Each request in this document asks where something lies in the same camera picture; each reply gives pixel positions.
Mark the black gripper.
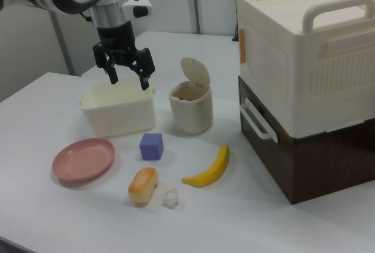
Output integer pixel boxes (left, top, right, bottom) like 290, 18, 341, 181
93, 20, 156, 91

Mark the white paper ball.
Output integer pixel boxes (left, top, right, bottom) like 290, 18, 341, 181
162, 187, 180, 208

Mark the cream trash can with lid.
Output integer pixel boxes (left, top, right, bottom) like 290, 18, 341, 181
168, 57, 214, 136

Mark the white square plastic bin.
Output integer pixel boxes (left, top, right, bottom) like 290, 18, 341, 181
79, 77, 157, 138

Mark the purple foam cube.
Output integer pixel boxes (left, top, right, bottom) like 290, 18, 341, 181
139, 132, 164, 161

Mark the pink plastic plate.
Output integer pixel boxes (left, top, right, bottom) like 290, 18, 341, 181
52, 138, 116, 183

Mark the toy bread loaf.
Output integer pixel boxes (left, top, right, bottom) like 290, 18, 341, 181
127, 167, 160, 207

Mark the orange tape strip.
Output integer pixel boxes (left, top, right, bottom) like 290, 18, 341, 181
238, 29, 247, 64

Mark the yellow toy banana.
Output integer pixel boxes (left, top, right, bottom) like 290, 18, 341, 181
181, 143, 230, 189

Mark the dark brown drawer box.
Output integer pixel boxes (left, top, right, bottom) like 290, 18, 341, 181
237, 76, 375, 206

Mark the white drawer handle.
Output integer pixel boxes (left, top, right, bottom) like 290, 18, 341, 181
240, 97, 279, 143

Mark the cream plastic container with handles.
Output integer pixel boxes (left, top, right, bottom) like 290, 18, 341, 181
235, 0, 375, 138

